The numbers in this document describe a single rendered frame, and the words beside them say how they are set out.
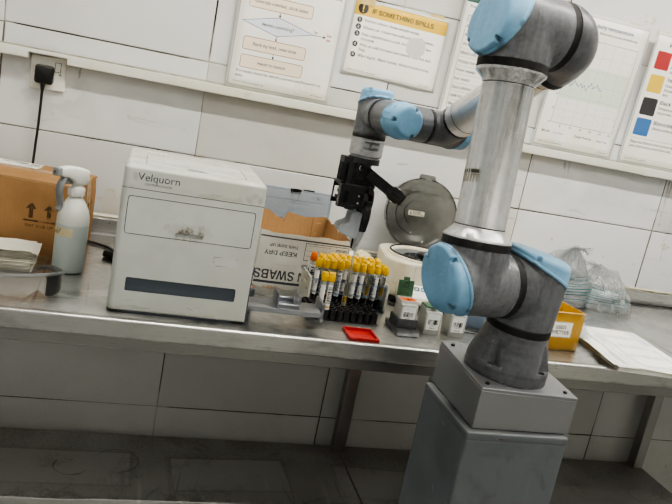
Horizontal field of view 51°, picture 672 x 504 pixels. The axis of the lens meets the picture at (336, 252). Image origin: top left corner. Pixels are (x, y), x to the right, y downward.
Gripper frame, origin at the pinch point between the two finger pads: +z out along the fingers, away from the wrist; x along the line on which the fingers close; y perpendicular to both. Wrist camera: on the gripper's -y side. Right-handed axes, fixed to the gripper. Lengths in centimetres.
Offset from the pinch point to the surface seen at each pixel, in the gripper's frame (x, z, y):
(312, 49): -49, -43, 8
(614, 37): -48, -66, -84
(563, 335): 9, 14, -55
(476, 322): 1.4, 15.2, -34.5
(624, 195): -50, -19, -106
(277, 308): 11.5, 13.9, 18.1
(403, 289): 2.9, 8.7, -12.9
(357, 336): 13.4, 17.7, -0.3
